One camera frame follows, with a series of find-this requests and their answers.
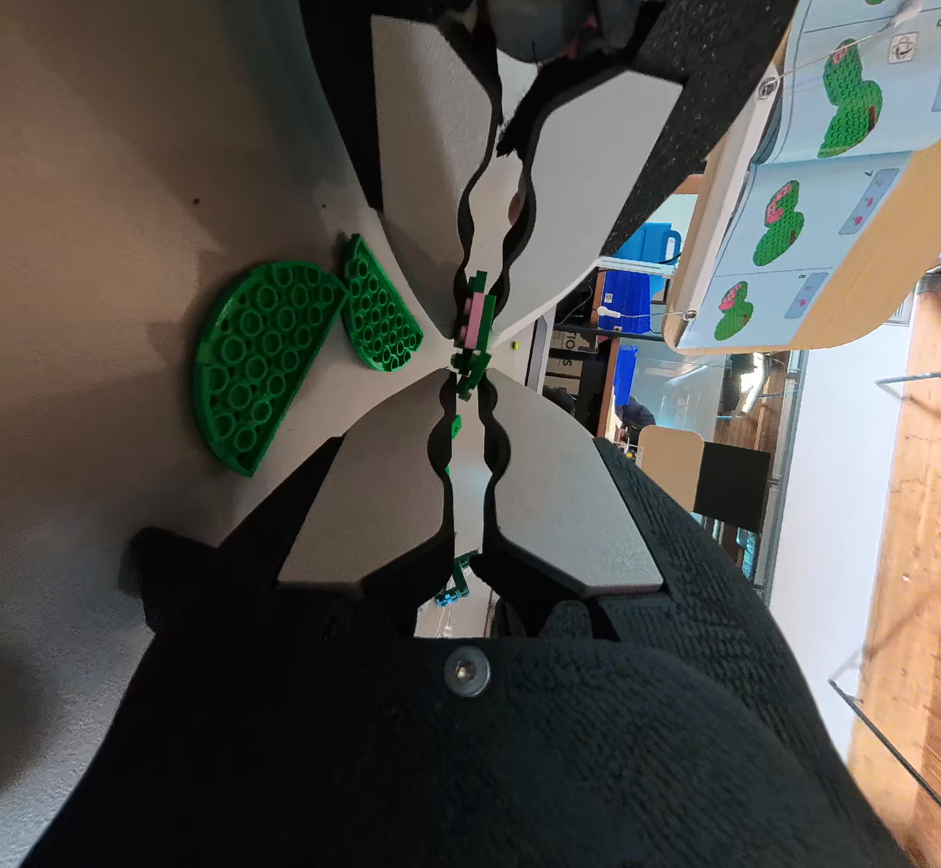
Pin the grey flat panel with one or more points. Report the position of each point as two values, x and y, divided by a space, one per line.
539 354

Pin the teal lego piece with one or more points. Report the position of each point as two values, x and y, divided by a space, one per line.
445 597

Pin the tan rounded board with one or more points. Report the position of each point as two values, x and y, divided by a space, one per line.
669 467

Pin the dark green lego pieces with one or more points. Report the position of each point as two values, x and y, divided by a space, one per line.
462 574

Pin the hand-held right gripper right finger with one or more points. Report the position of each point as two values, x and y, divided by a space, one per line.
566 508

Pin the printed cardboard box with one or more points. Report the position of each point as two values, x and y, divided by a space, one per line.
570 354

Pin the lego instruction booklet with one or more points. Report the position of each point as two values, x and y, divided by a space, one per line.
816 236

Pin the green lego plate assembly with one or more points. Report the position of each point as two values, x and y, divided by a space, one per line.
470 367

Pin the wooden booklet stand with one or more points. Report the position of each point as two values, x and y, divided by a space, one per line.
882 258

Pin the black panel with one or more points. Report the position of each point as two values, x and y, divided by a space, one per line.
731 486

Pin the green half-round lego plate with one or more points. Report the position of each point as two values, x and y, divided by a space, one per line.
382 309
257 368

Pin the long wooden desk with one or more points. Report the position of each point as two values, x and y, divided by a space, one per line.
606 383

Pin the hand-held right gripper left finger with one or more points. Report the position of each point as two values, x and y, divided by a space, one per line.
367 508

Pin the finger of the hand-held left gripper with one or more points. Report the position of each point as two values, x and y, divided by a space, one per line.
588 170
426 148

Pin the pink lego brick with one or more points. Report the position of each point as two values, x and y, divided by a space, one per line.
476 309

